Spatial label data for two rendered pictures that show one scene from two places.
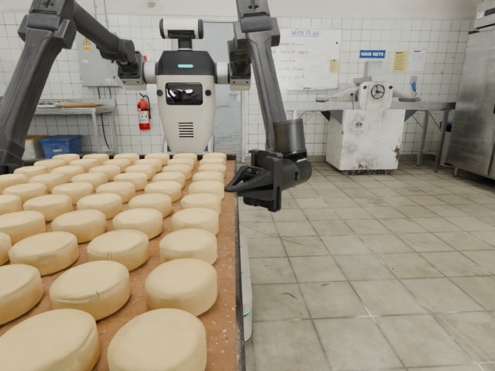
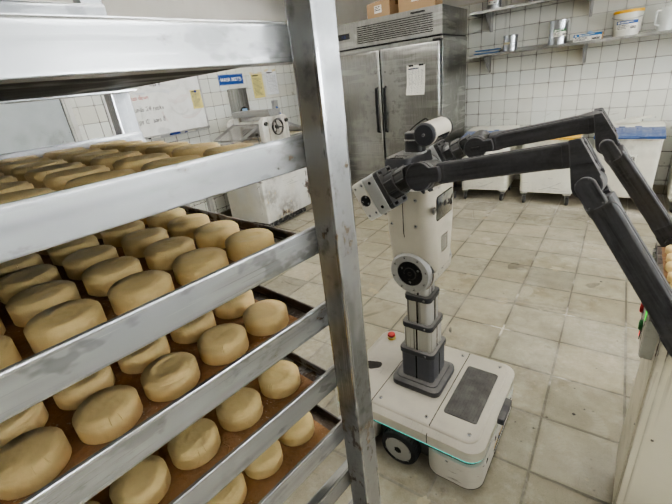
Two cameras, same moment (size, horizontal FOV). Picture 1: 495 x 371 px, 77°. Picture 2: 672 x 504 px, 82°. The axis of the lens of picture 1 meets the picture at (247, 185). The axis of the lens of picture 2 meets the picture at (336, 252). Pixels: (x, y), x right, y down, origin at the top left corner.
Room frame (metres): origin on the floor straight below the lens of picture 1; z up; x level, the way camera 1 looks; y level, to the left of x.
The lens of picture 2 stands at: (0.75, 1.45, 1.47)
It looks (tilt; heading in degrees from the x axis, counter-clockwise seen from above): 24 degrees down; 311
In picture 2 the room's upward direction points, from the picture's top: 7 degrees counter-clockwise
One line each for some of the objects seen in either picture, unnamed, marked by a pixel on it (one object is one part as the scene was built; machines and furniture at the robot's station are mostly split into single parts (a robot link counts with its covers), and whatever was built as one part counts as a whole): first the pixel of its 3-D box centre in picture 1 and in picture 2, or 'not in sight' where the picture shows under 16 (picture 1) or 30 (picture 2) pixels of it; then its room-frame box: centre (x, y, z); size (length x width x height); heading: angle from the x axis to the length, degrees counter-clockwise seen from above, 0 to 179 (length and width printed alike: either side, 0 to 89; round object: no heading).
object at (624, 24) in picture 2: not in sight; (627, 23); (1.15, -3.56, 1.67); 0.25 x 0.24 x 0.21; 4
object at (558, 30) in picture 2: not in sight; (558, 32); (1.71, -3.53, 1.67); 0.18 x 0.18 x 0.22
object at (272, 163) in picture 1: (246, 179); not in sight; (0.48, 0.00, 0.91); 0.09 x 0.07 x 0.07; 138
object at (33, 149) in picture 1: (29, 146); not in sight; (4.22, 3.00, 0.36); 0.47 x 0.38 x 0.26; 4
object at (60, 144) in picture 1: (62, 146); not in sight; (4.25, 2.55, 0.36); 0.47 x 0.38 x 0.26; 6
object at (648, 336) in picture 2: not in sight; (651, 315); (0.67, 0.22, 0.77); 0.24 x 0.04 x 0.14; 91
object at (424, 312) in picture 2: not in sight; (423, 332); (1.36, 0.25, 0.49); 0.11 x 0.11 x 0.40; 2
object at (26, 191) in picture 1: (26, 193); not in sight; (0.41, 0.31, 0.91); 0.05 x 0.05 x 0.02
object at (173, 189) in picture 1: (163, 191); not in sight; (0.42, 0.12, 0.91); 0.05 x 0.05 x 0.02
